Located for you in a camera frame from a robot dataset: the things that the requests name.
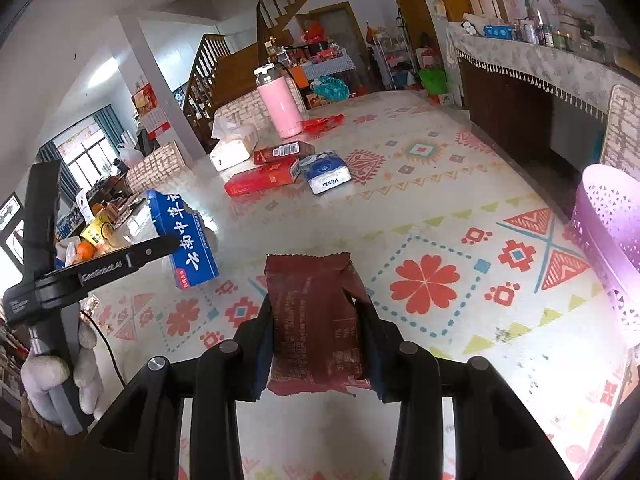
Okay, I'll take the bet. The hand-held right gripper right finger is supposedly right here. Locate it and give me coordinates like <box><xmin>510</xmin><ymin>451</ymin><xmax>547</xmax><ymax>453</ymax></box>
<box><xmin>357</xmin><ymin>296</ymin><xmax>576</xmax><ymax>480</ymax></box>

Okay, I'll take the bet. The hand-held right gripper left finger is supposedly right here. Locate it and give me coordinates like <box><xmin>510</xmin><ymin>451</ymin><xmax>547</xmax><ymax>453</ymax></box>
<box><xmin>65</xmin><ymin>294</ymin><xmax>276</xmax><ymax>480</ymax></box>

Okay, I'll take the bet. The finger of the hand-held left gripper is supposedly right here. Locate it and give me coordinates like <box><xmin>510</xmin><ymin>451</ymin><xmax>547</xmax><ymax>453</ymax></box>
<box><xmin>125</xmin><ymin>235</ymin><xmax>180</xmax><ymax>273</ymax></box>

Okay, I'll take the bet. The blue cardboard box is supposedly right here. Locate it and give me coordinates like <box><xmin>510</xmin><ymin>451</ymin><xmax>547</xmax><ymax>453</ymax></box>
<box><xmin>145</xmin><ymin>189</ymin><xmax>221</xmax><ymax>290</ymax></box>

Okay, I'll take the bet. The dark red snack bag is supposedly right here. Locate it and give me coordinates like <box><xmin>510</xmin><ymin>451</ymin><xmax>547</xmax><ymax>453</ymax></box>
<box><xmin>264</xmin><ymin>252</ymin><xmax>373</xmax><ymax>396</ymax></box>

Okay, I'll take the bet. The red carton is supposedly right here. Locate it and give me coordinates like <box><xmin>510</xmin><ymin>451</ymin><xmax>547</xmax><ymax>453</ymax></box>
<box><xmin>223</xmin><ymin>159</ymin><xmax>302</xmax><ymax>197</ymax></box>
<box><xmin>252</xmin><ymin>141</ymin><xmax>316</xmax><ymax>165</ymax></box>

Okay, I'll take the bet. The blue floral tissue pack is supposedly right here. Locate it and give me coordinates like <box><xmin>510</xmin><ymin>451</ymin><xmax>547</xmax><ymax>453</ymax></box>
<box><xmin>299</xmin><ymin>151</ymin><xmax>353</xmax><ymax>196</ymax></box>

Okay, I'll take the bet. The purple plastic basket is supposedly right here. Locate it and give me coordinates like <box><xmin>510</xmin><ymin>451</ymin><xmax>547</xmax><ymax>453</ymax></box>
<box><xmin>570</xmin><ymin>164</ymin><xmax>640</xmax><ymax>348</ymax></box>

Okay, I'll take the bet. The person's left forearm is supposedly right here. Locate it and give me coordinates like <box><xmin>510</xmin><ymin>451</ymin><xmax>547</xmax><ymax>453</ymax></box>
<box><xmin>19</xmin><ymin>392</ymin><xmax>108</xmax><ymax>476</ymax></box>

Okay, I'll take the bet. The person's left hand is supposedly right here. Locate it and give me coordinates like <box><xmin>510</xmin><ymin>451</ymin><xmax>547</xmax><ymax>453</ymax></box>
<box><xmin>20</xmin><ymin>305</ymin><xmax>106</xmax><ymax>423</ymax></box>

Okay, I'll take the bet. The patterned chair back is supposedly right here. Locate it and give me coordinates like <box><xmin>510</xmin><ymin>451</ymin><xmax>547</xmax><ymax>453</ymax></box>
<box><xmin>125</xmin><ymin>140</ymin><xmax>195</xmax><ymax>193</ymax></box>
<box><xmin>598</xmin><ymin>84</ymin><xmax>640</xmax><ymax>181</ymax></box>
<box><xmin>214</xmin><ymin>87</ymin><xmax>306</xmax><ymax>133</ymax></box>

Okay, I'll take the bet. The white tissue box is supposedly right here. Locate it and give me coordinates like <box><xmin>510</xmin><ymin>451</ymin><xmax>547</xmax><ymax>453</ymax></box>
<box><xmin>209</xmin><ymin>116</ymin><xmax>259</xmax><ymax>171</ymax></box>

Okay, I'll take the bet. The teal curtain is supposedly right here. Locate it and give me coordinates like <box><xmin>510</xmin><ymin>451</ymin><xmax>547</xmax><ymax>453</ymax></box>
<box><xmin>94</xmin><ymin>105</ymin><xmax>123</xmax><ymax>146</ymax></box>

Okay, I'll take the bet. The wooden staircase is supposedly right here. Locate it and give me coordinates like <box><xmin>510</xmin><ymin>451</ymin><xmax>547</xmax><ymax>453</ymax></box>
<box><xmin>182</xmin><ymin>0</ymin><xmax>311</xmax><ymax>153</ymax></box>

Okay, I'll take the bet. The pink thermos bottle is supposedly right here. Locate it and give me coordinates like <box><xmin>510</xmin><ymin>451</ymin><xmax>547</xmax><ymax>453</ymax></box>
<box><xmin>253</xmin><ymin>64</ymin><xmax>305</xmax><ymax>139</ymax></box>

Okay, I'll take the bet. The red plastic bag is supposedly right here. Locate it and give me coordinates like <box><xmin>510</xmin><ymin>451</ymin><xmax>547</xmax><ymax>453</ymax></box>
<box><xmin>300</xmin><ymin>114</ymin><xmax>346</xmax><ymax>134</ymax></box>

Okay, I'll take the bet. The teal bag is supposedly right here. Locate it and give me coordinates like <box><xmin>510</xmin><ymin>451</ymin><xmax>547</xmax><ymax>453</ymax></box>
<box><xmin>312</xmin><ymin>77</ymin><xmax>349</xmax><ymax>101</ymax></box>

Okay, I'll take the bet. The table with checkered cloth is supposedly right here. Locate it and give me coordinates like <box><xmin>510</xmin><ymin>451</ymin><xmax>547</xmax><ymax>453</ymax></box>
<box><xmin>300</xmin><ymin>55</ymin><xmax>357</xmax><ymax>81</ymax></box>

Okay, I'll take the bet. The dark wooden sideboard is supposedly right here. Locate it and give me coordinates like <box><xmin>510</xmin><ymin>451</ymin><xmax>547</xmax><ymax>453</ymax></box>
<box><xmin>457</xmin><ymin>57</ymin><xmax>556</xmax><ymax>166</ymax></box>

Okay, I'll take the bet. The green bag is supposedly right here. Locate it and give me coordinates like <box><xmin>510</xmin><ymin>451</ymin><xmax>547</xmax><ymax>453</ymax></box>
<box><xmin>419</xmin><ymin>67</ymin><xmax>447</xmax><ymax>95</ymax></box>

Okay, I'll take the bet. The brown wooden door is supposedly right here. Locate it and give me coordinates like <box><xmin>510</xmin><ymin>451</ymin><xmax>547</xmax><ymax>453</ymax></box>
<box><xmin>310</xmin><ymin>2</ymin><xmax>363</xmax><ymax>61</ymax></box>

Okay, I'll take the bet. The light wooden door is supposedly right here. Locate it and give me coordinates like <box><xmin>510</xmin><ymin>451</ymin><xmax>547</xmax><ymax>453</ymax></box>
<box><xmin>385</xmin><ymin>0</ymin><xmax>441</xmax><ymax>56</ymax></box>

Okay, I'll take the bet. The plastic bottle with white cap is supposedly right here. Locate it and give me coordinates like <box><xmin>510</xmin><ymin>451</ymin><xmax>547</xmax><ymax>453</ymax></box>
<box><xmin>524</xmin><ymin>0</ymin><xmax>543</xmax><ymax>45</ymax></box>

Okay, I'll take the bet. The black cable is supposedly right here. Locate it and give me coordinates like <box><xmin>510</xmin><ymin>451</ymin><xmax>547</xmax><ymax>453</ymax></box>
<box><xmin>80</xmin><ymin>307</ymin><xmax>127</xmax><ymax>388</ymax></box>

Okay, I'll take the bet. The red wall calendar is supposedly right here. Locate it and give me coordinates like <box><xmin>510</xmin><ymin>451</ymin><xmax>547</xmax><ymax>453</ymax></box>
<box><xmin>131</xmin><ymin>80</ymin><xmax>160</xmax><ymax>117</ymax></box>

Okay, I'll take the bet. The white wire rack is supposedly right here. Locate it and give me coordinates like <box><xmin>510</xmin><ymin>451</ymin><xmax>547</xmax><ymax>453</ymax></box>
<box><xmin>372</xmin><ymin>34</ymin><xmax>416</xmax><ymax>92</ymax></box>

